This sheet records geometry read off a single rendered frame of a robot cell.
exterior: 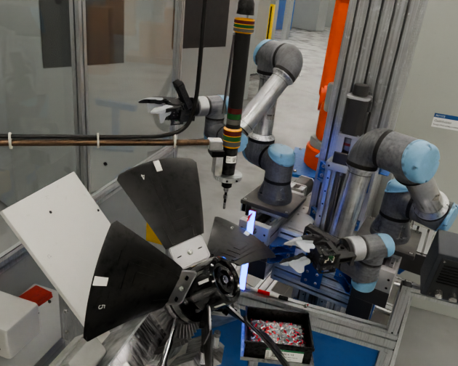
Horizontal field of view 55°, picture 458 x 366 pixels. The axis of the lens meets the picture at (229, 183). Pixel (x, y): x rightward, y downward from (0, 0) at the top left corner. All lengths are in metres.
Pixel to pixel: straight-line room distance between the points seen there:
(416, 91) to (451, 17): 0.41
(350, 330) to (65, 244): 1.00
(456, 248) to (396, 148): 0.35
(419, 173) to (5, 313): 1.21
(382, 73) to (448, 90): 1.01
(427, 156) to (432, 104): 1.49
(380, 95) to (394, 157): 0.56
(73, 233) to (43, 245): 0.09
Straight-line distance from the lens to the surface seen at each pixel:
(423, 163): 1.33
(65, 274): 1.14
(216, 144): 1.02
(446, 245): 1.46
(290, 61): 1.74
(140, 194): 1.14
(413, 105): 2.81
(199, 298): 1.08
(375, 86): 1.87
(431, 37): 2.76
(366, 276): 1.46
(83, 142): 0.99
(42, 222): 1.15
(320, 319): 1.66
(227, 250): 1.27
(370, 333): 1.67
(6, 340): 1.41
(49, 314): 1.58
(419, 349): 3.05
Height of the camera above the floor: 1.87
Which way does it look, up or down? 24 degrees down
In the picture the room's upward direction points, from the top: 6 degrees clockwise
